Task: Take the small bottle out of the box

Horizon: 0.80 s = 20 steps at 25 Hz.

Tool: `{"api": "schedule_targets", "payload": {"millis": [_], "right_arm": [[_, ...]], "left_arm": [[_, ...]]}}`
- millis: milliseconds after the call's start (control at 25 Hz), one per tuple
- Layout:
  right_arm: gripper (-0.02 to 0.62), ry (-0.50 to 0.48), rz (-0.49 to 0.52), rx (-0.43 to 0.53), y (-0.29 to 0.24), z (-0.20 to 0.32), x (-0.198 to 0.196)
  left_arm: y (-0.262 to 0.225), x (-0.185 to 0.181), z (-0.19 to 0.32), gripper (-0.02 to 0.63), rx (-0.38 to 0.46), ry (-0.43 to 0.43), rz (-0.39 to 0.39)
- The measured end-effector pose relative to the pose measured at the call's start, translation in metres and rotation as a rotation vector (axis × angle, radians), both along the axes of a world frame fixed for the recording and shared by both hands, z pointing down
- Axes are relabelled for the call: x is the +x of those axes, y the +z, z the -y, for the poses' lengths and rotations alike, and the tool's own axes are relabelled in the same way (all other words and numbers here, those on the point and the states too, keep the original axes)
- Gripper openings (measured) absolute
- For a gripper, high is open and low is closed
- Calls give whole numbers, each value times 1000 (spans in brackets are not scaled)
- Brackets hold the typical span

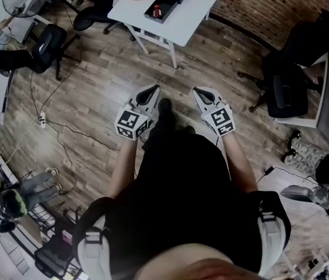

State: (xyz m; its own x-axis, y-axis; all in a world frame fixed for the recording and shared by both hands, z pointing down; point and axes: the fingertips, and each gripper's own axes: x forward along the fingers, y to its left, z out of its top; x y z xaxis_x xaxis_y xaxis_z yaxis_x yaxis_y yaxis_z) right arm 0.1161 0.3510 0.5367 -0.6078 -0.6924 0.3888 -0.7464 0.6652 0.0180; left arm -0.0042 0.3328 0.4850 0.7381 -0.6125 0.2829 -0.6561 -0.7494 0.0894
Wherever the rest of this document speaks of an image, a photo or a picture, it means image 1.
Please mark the person's black shoe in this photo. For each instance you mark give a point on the person's black shoe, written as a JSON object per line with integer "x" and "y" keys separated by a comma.
{"x": 165, "y": 106}

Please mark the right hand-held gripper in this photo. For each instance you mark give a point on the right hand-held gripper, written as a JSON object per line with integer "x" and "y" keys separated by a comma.
{"x": 220, "y": 119}

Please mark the white desk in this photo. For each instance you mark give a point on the white desk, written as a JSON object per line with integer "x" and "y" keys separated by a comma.
{"x": 328, "y": 106}

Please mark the person's right forearm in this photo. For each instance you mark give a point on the person's right forearm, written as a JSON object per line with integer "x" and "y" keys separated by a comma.
{"x": 238, "y": 165}

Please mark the person's black clothing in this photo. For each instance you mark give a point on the person's black clothing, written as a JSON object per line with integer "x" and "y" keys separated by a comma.
{"x": 182, "y": 191}

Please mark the person's left forearm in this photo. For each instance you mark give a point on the person's left forearm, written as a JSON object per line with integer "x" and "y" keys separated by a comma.
{"x": 123, "y": 168}

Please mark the black office chair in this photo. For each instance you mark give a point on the black office chair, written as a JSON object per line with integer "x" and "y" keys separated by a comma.
{"x": 301, "y": 69}
{"x": 48, "y": 48}
{"x": 94, "y": 19}

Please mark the white table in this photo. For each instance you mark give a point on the white table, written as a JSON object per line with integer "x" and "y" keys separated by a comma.
{"x": 182, "y": 22}

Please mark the white power strip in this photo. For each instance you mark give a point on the white power strip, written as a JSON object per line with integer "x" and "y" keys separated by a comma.
{"x": 42, "y": 119}

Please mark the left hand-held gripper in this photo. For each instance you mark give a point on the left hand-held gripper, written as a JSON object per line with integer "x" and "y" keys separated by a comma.
{"x": 131, "y": 121}

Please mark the small red bottle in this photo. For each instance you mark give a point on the small red bottle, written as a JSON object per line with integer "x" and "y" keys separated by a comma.
{"x": 157, "y": 11}

